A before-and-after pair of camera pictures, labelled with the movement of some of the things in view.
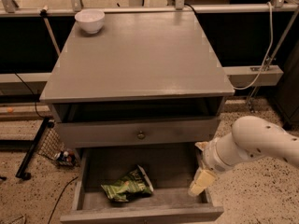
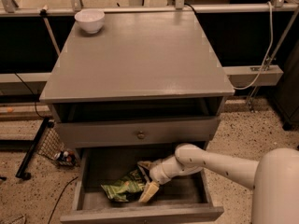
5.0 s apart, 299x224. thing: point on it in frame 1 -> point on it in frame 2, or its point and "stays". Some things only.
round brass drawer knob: (141, 135) stays
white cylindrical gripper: (212, 158) -> (158, 173)
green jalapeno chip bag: (134, 185) stays
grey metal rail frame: (235, 76) stays
